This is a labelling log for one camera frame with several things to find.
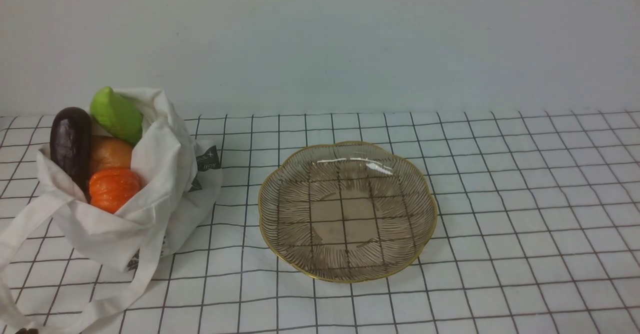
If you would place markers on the green loofah vegetable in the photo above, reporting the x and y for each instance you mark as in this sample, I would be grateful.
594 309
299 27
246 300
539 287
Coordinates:
117 115

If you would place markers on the white cloth tote bag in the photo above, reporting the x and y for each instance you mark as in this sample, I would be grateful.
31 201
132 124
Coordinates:
181 179

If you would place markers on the glass plate with gold rim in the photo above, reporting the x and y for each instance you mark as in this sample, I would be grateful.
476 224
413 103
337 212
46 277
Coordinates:
348 212

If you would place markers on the brown yellow onion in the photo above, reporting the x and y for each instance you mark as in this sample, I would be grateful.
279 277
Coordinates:
109 152

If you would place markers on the white grid tablecloth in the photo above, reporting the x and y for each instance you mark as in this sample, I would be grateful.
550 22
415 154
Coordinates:
538 231

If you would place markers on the dark purple eggplant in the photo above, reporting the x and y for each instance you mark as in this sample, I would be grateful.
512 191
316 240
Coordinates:
70 144

